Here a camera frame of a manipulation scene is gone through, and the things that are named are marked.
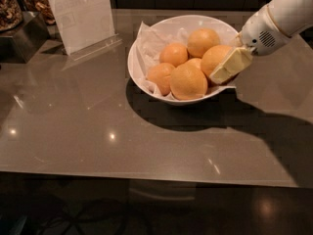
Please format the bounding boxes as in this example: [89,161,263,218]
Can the glass jar of nuts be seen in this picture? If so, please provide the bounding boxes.
[0,0,23,31]

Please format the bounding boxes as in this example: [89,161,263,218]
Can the large orange front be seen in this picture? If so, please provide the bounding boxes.
[170,65,208,100]

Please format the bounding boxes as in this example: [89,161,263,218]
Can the dark metal stand box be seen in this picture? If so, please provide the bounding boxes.
[0,12,50,64]

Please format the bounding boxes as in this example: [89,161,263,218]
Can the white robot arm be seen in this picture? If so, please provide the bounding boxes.
[209,0,313,84]

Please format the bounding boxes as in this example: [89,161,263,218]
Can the small orange centre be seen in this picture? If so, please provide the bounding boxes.
[185,58,201,70]

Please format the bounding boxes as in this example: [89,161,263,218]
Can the white paper bowl liner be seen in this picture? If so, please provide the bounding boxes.
[135,21,237,102]

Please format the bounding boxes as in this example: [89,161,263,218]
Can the large orange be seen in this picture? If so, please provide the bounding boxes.
[201,45,232,78]
[170,65,208,100]

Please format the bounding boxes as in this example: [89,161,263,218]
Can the orange middle left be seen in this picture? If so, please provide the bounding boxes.
[159,43,189,67]

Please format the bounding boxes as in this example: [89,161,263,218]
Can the orange front left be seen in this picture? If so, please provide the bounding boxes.
[147,63,175,96]

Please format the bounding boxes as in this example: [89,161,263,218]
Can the orange at back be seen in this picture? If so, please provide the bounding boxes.
[187,28,220,58]

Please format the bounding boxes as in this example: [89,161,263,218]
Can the clear acrylic sign holder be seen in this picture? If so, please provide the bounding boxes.
[48,0,121,61]

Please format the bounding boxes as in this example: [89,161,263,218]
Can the white ceramic bowl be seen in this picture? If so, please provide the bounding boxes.
[127,14,244,107]

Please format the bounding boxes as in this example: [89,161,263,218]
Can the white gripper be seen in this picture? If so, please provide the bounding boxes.
[209,5,291,85]

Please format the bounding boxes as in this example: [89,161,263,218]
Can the dish of walnuts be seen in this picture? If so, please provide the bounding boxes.
[23,0,56,25]

